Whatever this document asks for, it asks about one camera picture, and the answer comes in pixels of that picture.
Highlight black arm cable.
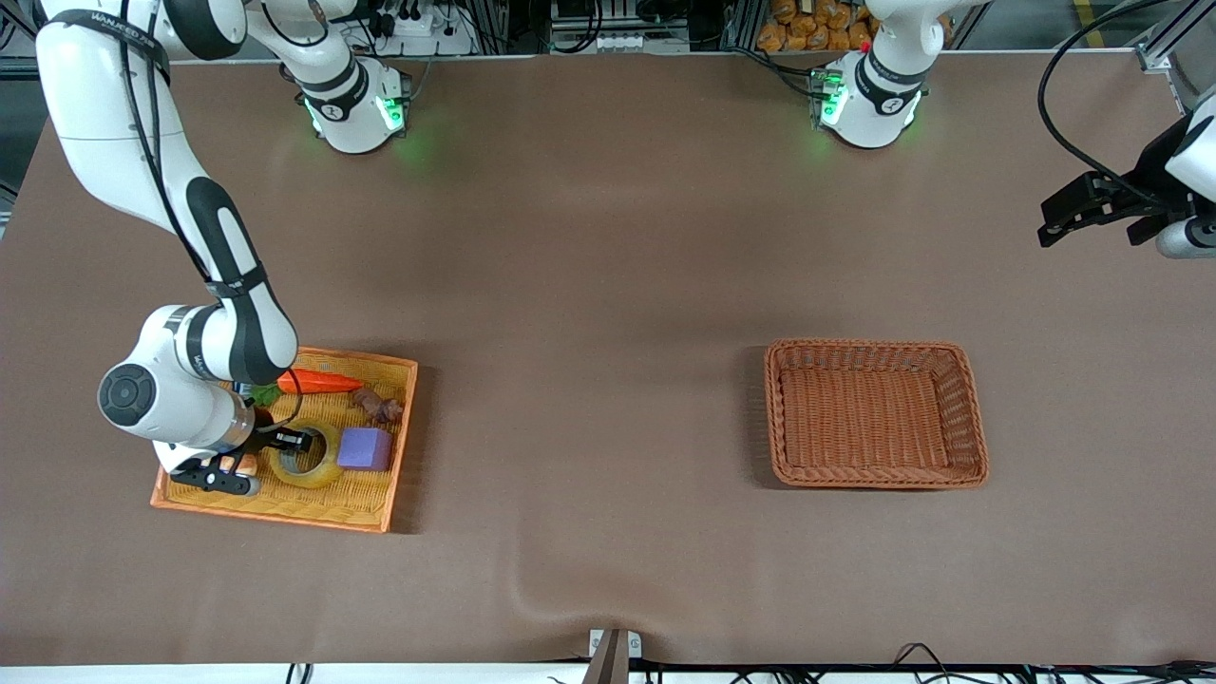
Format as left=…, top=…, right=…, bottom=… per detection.
left=1037, top=0, right=1171, bottom=206
left=119, top=0, right=307, bottom=438

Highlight white power strip with plugs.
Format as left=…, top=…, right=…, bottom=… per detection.
left=366, top=0, right=476, bottom=56

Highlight orange woven tray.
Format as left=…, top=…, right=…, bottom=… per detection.
left=150, top=347, right=419, bottom=534

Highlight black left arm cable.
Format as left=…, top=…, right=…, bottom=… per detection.
left=1037, top=0, right=1171, bottom=206

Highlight bag of orange buns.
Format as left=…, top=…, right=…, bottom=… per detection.
left=757, top=0, right=877, bottom=53

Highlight purple foam block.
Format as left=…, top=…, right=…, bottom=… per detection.
left=336, top=427, right=394, bottom=473

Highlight orange toy carrot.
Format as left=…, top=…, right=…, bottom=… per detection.
left=251, top=370, right=367, bottom=408

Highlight metal table bracket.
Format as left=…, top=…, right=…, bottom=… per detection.
left=587, top=628, right=643, bottom=684

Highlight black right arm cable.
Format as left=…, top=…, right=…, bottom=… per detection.
left=119, top=0, right=307, bottom=438

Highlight yellow tape roll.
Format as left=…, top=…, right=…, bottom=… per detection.
left=266, top=421, right=344, bottom=490

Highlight brown wicker basket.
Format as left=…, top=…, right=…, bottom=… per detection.
left=765, top=339, right=991, bottom=491

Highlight aluminium frame profile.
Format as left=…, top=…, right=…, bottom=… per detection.
left=1135, top=0, right=1216, bottom=73
left=0, top=0, right=44, bottom=79

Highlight brown toy figure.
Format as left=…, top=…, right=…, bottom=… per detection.
left=349, top=387, right=405, bottom=425

